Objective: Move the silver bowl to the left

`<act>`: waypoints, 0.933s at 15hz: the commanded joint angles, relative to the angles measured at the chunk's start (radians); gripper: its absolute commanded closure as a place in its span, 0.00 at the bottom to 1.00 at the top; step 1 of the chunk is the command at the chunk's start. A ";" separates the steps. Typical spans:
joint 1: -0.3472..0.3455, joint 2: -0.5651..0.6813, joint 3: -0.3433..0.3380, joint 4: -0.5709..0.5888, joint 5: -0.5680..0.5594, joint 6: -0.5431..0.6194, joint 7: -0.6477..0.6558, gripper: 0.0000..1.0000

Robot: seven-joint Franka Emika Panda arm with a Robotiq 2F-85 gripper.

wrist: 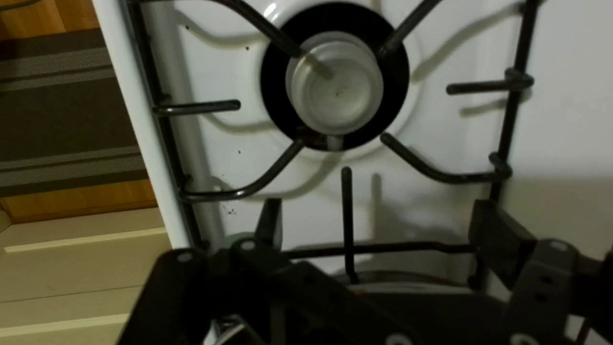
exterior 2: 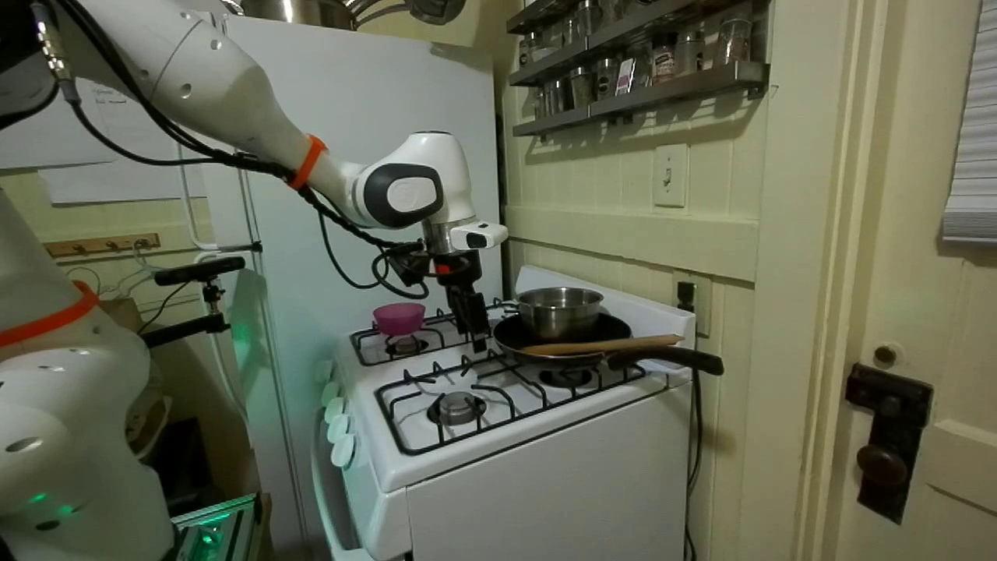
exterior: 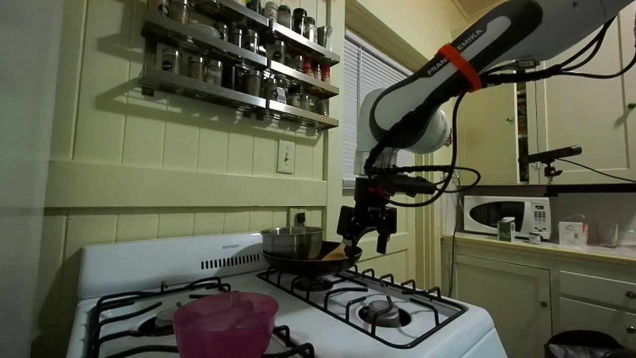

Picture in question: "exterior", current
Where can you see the black trash bin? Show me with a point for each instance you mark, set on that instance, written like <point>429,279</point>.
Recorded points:
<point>581,344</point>

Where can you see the metal spice rack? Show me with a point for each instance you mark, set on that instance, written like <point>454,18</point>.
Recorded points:
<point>198,89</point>

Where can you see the clear plastic cup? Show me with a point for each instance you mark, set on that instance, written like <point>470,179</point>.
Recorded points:
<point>607,234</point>

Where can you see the window with white blinds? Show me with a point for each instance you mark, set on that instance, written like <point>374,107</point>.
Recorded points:
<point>362,74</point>

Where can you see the camera on mount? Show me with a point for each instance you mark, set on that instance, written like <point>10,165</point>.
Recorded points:
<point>549,155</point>

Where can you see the cream wall cabinets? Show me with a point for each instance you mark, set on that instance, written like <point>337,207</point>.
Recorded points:
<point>586,124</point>

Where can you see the white and red box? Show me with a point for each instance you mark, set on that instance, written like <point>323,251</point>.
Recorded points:
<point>571,233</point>

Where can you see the white microwave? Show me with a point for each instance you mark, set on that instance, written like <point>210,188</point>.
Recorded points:
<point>536,216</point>

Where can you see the wall socket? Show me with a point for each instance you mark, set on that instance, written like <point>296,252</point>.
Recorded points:
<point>299,217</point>

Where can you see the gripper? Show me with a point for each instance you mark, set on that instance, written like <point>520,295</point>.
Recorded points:
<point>367,216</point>

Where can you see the green and white carton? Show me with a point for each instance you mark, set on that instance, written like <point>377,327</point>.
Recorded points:
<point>506,231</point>

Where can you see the row of spice jars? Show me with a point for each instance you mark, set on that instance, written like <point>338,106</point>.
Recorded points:
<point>213,72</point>
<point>299,20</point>
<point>248,40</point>

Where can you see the black stove grate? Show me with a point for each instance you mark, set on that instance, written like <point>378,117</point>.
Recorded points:
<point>427,318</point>
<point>119,298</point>

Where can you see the wooden spatula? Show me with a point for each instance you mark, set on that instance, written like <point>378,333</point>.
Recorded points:
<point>336,253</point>

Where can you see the light switch plate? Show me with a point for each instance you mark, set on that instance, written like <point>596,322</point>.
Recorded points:
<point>285,156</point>

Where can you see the cream base cabinets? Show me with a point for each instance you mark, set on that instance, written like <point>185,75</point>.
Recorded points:
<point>502,298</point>

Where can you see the white gas stove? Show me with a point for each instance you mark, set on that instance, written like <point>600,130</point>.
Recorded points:
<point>348,343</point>

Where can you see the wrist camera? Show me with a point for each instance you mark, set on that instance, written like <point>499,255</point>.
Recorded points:
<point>415,185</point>

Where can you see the silver metal bowl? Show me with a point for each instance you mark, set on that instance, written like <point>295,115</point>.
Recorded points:
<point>292,242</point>

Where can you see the pink plastic bowl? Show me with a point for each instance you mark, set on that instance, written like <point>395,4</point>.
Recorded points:
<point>223,328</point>

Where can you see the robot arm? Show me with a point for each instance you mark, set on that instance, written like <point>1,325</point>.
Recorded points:
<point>502,37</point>

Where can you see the black frying pan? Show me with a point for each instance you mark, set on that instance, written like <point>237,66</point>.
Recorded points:
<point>310,266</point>

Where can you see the stove burner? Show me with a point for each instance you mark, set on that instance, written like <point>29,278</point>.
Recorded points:
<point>312,285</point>
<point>163,318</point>
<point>382,312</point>

